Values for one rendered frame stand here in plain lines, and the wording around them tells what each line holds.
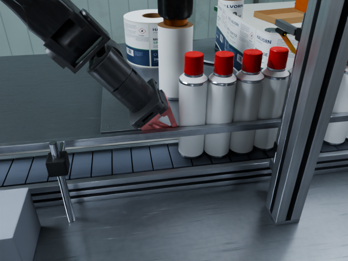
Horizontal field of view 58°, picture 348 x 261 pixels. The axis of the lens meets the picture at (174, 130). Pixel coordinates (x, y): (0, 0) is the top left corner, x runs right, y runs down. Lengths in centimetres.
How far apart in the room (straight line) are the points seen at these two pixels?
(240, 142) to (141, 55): 55
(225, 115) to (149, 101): 14
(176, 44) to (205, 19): 273
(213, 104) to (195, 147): 10
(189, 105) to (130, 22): 55
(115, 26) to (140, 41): 247
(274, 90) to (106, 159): 34
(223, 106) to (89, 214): 31
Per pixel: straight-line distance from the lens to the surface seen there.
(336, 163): 74
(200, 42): 129
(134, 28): 105
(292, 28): 54
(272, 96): 61
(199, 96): 56
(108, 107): 83
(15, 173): 66
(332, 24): 43
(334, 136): 73
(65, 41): 50
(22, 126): 92
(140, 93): 54
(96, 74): 52
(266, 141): 66
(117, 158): 64
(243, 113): 60
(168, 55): 80
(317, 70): 44
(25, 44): 357
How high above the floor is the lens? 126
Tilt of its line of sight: 32 degrees down
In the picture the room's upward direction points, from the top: straight up
